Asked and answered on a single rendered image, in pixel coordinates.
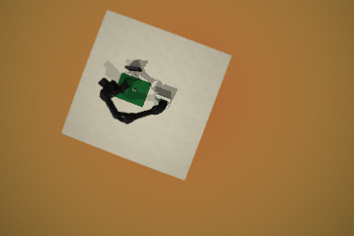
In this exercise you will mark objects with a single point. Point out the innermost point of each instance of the green circuit board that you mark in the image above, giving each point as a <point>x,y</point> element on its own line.
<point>136,93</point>

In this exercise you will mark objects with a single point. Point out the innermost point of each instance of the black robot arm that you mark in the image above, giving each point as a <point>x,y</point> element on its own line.
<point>105,95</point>

